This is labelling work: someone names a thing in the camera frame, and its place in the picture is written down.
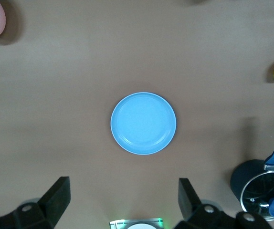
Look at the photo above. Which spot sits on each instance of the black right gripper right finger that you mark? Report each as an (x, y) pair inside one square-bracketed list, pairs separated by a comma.
[(199, 214)]

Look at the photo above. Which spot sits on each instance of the blue plate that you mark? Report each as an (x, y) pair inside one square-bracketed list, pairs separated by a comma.
[(143, 123)]

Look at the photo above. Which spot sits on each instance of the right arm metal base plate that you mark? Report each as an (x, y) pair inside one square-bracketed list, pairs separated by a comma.
[(118, 224)]

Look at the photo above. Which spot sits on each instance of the glass lid with blue knob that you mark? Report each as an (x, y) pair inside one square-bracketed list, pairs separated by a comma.
[(261, 188)]

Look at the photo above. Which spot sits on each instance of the dark blue saucepan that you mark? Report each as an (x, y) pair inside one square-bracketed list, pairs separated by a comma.
[(244, 171)]

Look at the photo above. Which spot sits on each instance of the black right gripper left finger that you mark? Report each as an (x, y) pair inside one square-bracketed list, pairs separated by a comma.
[(46, 210)]

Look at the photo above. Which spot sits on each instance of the brown table cloth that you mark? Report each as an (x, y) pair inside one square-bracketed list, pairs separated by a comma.
[(79, 95)]

